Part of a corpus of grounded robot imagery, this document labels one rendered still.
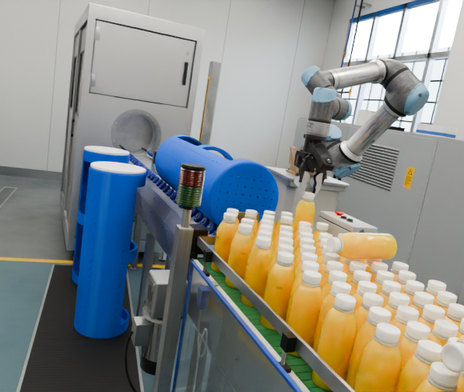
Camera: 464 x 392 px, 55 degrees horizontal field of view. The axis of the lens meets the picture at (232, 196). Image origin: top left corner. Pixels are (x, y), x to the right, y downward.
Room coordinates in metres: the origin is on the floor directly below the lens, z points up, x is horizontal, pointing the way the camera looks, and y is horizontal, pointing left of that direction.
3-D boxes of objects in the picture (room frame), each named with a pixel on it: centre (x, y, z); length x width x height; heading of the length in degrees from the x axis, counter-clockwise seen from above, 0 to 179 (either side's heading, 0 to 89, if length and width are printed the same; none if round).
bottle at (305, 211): (1.49, -0.26, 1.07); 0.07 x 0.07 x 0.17
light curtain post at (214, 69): (3.09, 0.25, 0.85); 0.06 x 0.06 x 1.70; 24
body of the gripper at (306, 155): (1.51, -0.24, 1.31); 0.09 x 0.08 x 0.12; 24
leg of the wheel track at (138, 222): (3.48, 0.71, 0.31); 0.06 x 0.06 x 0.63; 24
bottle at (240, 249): (1.26, -0.05, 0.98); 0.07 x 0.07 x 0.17
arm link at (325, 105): (1.51, -0.25, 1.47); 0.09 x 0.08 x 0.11; 140
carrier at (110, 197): (2.24, 0.59, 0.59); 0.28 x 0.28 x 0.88
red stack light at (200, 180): (1.10, 0.11, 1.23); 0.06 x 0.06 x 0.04
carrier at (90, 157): (2.82, 0.83, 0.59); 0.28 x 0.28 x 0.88
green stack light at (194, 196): (1.10, 0.11, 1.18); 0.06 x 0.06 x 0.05
